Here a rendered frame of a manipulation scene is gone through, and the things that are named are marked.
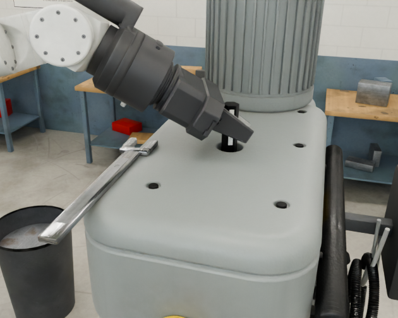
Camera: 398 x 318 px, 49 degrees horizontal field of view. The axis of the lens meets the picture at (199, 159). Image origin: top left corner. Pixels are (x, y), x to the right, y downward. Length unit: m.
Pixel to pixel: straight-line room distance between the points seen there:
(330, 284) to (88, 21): 0.39
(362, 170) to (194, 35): 2.27
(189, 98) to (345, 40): 4.32
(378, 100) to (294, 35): 3.69
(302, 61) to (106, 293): 0.47
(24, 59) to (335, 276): 0.45
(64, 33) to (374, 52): 4.46
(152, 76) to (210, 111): 0.08
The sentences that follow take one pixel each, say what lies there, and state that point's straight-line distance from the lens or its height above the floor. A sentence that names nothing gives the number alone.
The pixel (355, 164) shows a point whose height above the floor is 0.28.
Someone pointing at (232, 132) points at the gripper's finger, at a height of 1.92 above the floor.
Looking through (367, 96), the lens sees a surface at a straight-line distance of 4.41.
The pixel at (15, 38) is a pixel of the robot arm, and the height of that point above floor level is 2.03.
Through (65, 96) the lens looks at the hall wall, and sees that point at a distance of 5.87.
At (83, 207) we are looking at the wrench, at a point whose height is 1.90.
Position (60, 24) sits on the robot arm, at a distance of 0.51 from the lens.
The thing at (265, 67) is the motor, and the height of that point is 1.97.
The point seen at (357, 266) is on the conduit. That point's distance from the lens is 1.01.
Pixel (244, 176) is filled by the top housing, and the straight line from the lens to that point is 0.53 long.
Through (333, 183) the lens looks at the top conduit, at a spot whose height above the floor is 1.81.
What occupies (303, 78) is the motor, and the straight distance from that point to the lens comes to 0.77.
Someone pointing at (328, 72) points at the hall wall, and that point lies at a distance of 4.86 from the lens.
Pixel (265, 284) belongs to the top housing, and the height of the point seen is 1.85.
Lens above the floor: 2.13
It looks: 25 degrees down
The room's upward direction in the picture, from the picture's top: 1 degrees clockwise
